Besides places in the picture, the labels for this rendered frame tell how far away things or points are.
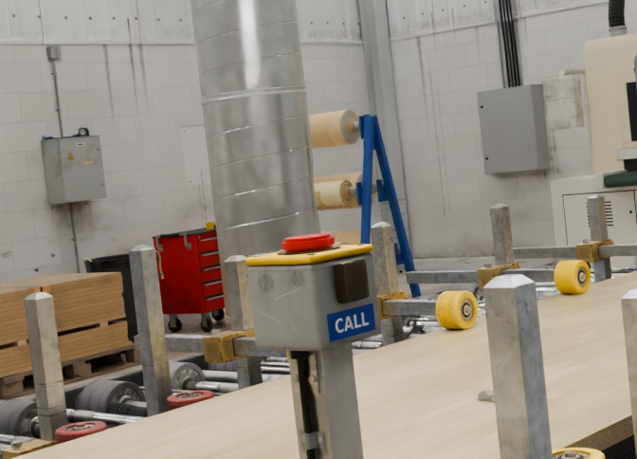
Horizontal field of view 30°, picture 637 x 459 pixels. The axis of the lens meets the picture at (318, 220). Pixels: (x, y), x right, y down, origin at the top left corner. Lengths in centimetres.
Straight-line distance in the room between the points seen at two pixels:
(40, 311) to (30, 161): 744
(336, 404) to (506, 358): 25
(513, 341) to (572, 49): 1032
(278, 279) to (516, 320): 29
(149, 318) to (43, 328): 23
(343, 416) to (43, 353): 119
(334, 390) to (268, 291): 9
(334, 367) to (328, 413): 3
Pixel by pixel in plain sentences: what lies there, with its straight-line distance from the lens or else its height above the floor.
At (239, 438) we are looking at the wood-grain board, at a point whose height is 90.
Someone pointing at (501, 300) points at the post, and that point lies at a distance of 109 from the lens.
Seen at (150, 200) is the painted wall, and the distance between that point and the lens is 1017.
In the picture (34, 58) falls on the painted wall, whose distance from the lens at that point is 960.
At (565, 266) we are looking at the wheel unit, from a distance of 288.
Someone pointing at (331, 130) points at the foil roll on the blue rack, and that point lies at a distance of 849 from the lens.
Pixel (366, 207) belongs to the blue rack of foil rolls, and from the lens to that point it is 827.
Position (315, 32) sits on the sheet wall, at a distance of 1196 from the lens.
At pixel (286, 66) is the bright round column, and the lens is 531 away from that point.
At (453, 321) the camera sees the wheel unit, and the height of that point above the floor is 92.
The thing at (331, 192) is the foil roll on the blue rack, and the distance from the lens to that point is 842.
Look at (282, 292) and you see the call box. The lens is 87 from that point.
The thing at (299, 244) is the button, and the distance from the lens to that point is 88.
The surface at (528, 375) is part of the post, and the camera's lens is 110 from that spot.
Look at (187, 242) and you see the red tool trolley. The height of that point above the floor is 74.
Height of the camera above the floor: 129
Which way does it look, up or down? 3 degrees down
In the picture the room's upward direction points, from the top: 6 degrees counter-clockwise
